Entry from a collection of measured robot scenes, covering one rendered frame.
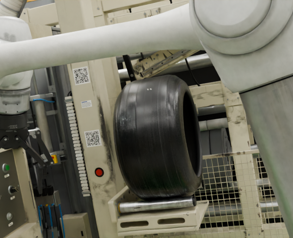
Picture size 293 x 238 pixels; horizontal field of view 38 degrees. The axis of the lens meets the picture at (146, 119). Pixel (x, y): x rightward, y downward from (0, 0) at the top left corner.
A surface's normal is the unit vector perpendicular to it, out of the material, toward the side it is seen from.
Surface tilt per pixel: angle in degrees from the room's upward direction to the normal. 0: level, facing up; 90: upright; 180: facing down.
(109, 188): 90
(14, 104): 106
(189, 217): 90
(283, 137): 91
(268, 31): 126
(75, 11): 90
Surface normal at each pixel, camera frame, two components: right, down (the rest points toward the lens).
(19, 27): 0.70, -0.17
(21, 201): 0.95, -0.14
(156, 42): -0.22, 0.74
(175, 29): -0.52, 0.29
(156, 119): -0.31, -0.28
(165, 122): -0.04, -0.25
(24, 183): -0.26, 0.12
